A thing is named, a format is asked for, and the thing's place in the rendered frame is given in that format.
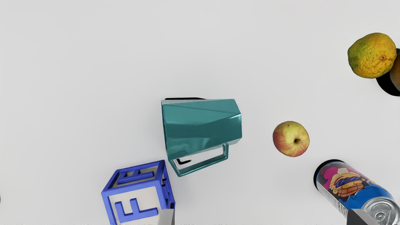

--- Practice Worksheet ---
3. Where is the teal faceted mug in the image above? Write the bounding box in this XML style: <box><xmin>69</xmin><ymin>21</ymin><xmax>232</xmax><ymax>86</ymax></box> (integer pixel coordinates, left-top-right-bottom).
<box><xmin>161</xmin><ymin>99</ymin><xmax>243</xmax><ymax>178</ymax></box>

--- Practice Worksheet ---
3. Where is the red yellow apple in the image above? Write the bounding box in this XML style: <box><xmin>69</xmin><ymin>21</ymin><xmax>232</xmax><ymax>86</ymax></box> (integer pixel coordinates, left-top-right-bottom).
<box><xmin>272</xmin><ymin>121</ymin><xmax>310</xmax><ymax>158</ymax></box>

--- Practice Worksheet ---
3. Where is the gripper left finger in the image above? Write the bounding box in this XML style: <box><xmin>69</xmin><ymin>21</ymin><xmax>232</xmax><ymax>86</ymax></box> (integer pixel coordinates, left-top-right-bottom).
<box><xmin>157</xmin><ymin>209</ymin><xmax>175</xmax><ymax>225</ymax></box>

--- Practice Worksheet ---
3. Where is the colourful printed drink can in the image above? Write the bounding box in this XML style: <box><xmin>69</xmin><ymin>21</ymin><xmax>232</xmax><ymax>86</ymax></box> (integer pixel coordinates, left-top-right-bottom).
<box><xmin>315</xmin><ymin>161</ymin><xmax>400</xmax><ymax>225</ymax></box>

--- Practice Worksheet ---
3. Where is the orange fruit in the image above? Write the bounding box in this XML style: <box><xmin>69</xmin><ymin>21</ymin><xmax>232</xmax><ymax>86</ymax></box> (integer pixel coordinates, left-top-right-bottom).
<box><xmin>389</xmin><ymin>53</ymin><xmax>400</xmax><ymax>91</ymax></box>

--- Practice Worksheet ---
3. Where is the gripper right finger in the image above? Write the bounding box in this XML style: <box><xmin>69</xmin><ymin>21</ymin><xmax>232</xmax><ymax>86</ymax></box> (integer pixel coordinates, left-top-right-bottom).
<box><xmin>346</xmin><ymin>208</ymin><xmax>380</xmax><ymax>225</ymax></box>

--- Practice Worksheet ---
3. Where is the yellow green citrus fruit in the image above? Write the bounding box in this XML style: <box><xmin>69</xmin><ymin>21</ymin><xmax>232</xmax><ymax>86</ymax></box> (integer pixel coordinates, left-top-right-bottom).
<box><xmin>347</xmin><ymin>32</ymin><xmax>397</xmax><ymax>79</ymax></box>

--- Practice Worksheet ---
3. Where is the blue letter block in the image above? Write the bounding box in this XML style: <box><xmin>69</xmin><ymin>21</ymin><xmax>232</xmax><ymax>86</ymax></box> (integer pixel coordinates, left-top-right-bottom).
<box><xmin>101</xmin><ymin>160</ymin><xmax>176</xmax><ymax>225</ymax></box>

